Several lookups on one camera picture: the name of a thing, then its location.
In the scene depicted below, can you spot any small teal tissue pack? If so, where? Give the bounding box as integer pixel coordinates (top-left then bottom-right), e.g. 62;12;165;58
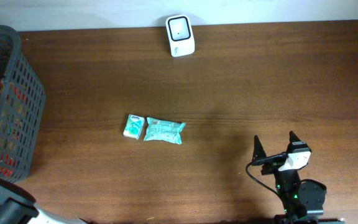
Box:
123;114;145;139

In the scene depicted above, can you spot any black right camera cable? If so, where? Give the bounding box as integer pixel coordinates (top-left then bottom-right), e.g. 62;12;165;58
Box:
245;152;288;197

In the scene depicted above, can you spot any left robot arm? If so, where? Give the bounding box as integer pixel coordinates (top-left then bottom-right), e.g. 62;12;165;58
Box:
0;179;86;224

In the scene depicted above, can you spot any teal wet wipes pouch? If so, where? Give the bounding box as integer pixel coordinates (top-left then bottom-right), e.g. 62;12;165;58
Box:
144;117;186;144

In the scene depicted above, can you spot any white barcode scanner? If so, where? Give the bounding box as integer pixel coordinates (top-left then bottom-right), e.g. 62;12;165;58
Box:
165;15;195;57

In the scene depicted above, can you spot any grey plastic basket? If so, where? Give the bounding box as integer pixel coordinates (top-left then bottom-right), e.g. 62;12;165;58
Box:
0;26;46;182

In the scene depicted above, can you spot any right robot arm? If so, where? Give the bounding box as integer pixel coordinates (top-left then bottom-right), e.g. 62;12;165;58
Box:
246;131;345;224

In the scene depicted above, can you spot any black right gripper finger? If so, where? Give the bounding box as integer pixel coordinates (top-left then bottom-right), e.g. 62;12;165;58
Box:
252;135;267;164
287;131;305;153

